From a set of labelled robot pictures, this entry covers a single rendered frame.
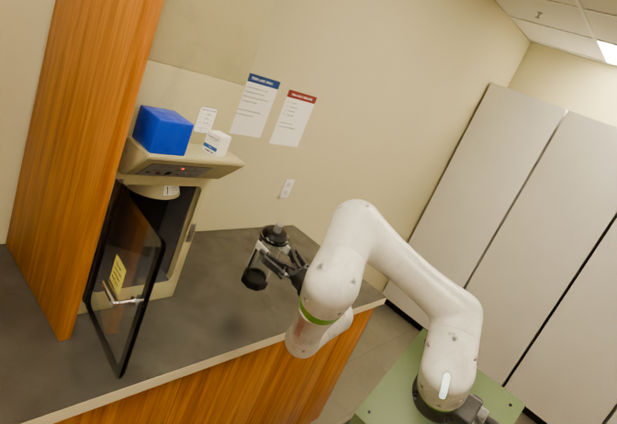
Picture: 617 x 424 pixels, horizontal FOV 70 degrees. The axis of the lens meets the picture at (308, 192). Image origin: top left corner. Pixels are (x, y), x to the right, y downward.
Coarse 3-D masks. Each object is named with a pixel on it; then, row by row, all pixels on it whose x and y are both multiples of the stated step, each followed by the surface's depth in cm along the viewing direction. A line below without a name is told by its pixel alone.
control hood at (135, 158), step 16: (128, 144) 112; (192, 144) 127; (128, 160) 112; (144, 160) 108; (160, 160) 110; (176, 160) 113; (192, 160) 116; (208, 160) 121; (224, 160) 125; (240, 160) 131; (176, 176) 126; (208, 176) 133
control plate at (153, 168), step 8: (144, 168) 113; (152, 168) 114; (160, 168) 116; (168, 168) 117; (176, 168) 118; (192, 168) 122; (200, 168) 123; (208, 168) 125; (184, 176) 127; (192, 176) 129
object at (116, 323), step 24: (120, 192) 114; (120, 216) 113; (144, 216) 103; (120, 240) 112; (144, 240) 102; (144, 264) 101; (96, 288) 121; (144, 288) 100; (96, 312) 120; (120, 312) 108; (120, 336) 107; (120, 360) 106
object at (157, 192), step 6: (132, 186) 130; (138, 186) 129; (144, 186) 130; (150, 186) 130; (156, 186) 131; (162, 186) 132; (168, 186) 133; (174, 186) 136; (138, 192) 129; (144, 192) 129; (150, 192) 130; (156, 192) 131; (162, 192) 132; (168, 192) 133; (174, 192) 136; (156, 198) 131; (162, 198) 132; (168, 198) 133
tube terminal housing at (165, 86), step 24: (144, 72) 108; (168, 72) 112; (192, 72) 117; (144, 96) 111; (168, 96) 115; (192, 96) 120; (216, 96) 126; (240, 96) 132; (192, 120) 124; (216, 120) 130; (192, 216) 146; (168, 288) 150
